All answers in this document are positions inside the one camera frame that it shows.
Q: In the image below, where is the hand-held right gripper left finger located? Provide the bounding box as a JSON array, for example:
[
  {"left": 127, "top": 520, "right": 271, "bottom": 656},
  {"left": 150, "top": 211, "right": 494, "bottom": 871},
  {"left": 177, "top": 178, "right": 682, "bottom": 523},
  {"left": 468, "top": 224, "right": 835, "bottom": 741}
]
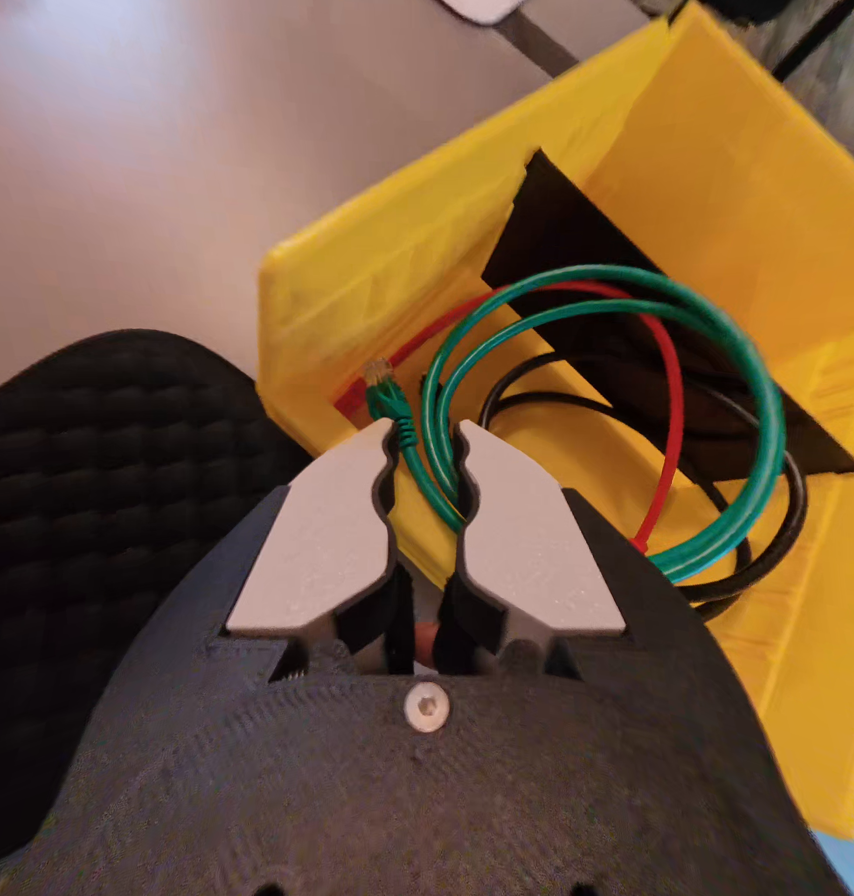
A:
[{"left": 225, "top": 418, "right": 415, "bottom": 674}]

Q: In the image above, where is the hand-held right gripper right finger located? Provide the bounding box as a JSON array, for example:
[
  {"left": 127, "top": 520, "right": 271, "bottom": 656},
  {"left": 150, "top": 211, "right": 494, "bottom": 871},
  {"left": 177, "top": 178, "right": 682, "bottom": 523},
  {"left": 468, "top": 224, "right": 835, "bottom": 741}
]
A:
[{"left": 432, "top": 420, "right": 627, "bottom": 674}]

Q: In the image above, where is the red ethernet cable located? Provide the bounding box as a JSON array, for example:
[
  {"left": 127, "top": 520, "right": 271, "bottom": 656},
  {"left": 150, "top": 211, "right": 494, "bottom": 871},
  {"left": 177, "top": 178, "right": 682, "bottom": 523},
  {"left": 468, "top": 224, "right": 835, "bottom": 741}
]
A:
[{"left": 333, "top": 280, "right": 685, "bottom": 555}]

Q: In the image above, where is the black ethernet cable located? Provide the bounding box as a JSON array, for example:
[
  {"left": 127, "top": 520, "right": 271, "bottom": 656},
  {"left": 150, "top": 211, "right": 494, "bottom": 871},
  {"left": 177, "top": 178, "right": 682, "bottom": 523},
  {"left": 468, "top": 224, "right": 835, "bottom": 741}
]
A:
[{"left": 478, "top": 350, "right": 810, "bottom": 625}]

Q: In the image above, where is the green ethernet cable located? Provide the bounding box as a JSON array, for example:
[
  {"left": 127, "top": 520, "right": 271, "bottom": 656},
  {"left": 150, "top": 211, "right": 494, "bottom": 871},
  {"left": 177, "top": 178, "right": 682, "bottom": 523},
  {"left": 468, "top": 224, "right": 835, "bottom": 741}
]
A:
[{"left": 364, "top": 265, "right": 788, "bottom": 587}]

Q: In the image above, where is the yellow plastic bin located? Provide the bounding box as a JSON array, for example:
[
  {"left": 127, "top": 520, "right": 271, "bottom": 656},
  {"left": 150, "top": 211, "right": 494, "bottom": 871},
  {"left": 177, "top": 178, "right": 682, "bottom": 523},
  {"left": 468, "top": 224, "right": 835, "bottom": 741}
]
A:
[{"left": 257, "top": 0, "right": 854, "bottom": 841}]

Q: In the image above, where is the black foam mat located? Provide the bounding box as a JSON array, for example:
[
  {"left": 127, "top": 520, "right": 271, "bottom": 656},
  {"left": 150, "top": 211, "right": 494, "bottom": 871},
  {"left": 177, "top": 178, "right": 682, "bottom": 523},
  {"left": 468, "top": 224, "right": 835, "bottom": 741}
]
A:
[{"left": 0, "top": 329, "right": 314, "bottom": 868}]

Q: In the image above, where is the black bin divider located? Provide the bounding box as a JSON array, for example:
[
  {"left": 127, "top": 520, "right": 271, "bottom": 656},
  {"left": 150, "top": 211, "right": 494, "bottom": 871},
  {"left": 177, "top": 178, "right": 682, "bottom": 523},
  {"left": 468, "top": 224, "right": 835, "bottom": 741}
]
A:
[{"left": 481, "top": 148, "right": 854, "bottom": 485}]

